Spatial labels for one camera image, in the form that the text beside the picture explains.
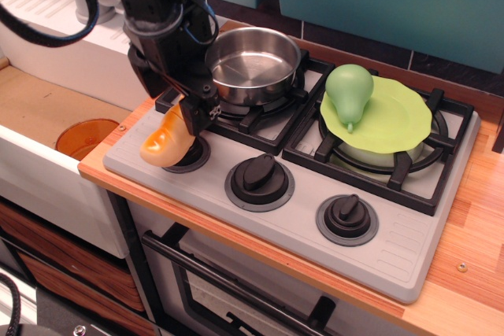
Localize green toy pear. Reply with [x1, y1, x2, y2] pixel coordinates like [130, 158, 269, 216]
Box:
[325, 64, 374, 133]

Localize orange plastic cup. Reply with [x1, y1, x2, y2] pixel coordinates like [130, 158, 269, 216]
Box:
[55, 118, 119, 161]

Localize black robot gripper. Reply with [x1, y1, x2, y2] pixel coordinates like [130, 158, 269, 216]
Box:
[124, 0, 221, 136]

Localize black left stove knob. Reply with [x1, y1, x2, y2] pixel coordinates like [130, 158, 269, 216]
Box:
[163, 137, 210, 174]

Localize green plastic plate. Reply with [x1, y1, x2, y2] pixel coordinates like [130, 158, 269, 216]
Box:
[320, 76, 432, 154]

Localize black left burner grate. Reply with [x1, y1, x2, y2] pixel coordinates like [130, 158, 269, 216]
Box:
[154, 48, 336, 157]

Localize grey toy stove top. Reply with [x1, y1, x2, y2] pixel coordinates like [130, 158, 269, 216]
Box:
[103, 83, 457, 303]

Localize black middle stove knob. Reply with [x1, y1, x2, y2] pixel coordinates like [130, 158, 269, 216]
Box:
[224, 153, 295, 212]

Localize toy bread loaf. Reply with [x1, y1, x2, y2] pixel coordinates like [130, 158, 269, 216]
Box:
[139, 103, 196, 167]

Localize steel pot with handle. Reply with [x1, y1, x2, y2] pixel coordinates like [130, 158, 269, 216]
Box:
[206, 27, 302, 106]

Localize black stove knob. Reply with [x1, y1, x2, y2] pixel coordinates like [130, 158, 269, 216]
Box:
[224, 153, 295, 212]
[163, 137, 210, 174]
[316, 194, 379, 247]

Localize oven door with black handle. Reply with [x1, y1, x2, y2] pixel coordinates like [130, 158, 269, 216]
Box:
[142, 223, 405, 335]

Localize black right burner grate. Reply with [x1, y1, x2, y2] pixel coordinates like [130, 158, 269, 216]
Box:
[283, 88, 479, 216]

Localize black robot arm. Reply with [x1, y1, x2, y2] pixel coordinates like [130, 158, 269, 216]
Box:
[120, 0, 221, 136]

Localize wooden drawer fronts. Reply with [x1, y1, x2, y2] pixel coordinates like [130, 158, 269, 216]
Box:
[1, 198, 157, 335]

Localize black braided cable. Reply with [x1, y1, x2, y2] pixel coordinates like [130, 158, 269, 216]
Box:
[0, 0, 99, 49]

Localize black right stove knob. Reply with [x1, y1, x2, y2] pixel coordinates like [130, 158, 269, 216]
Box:
[316, 194, 379, 247]

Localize black burner grate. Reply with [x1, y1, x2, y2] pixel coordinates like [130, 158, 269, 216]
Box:
[283, 88, 479, 216]
[154, 48, 336, 157]

